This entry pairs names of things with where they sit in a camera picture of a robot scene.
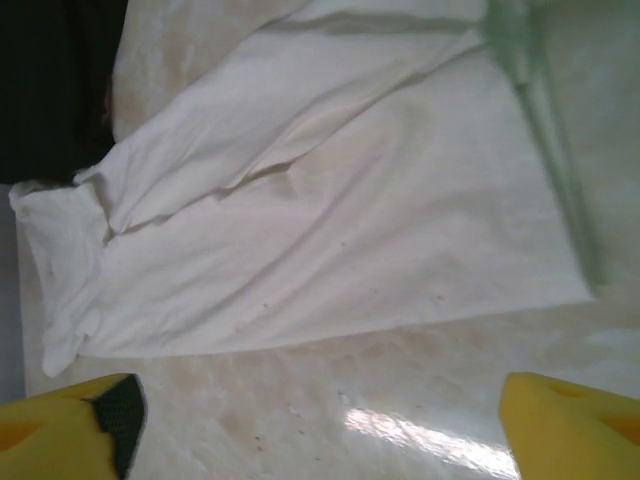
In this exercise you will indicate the black t-shirt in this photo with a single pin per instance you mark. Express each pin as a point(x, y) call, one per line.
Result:
point(45, 75)

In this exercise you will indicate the aluminium side rail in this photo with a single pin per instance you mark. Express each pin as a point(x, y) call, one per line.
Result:
point(7, 300)

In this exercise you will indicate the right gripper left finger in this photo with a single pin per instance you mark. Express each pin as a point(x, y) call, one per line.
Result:
point(55, 435)

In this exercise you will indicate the white t-shirt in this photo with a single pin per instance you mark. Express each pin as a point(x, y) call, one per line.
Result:
point(350, 225)

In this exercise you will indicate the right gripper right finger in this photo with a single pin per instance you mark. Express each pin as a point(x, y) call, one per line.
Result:
point(575, 430)

